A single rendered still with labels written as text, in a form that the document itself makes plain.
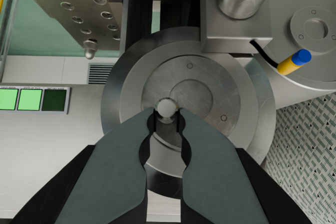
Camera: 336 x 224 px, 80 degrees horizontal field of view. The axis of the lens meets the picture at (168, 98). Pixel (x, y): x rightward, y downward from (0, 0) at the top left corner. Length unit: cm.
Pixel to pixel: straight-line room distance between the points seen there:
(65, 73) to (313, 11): 324
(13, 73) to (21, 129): 316
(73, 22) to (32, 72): 310
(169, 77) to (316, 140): 23
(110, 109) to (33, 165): 43
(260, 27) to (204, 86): 6
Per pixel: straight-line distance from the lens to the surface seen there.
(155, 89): 15
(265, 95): 19
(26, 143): 60
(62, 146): 56
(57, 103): 57
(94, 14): 47
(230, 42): 17
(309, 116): 34
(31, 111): 60
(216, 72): 16
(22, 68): 371
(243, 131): 17
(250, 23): 17
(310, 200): 36
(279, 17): 24
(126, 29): 21
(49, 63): 352
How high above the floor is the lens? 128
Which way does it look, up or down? 12 degrees down
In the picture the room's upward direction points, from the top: 179 degrees counter-clockwise
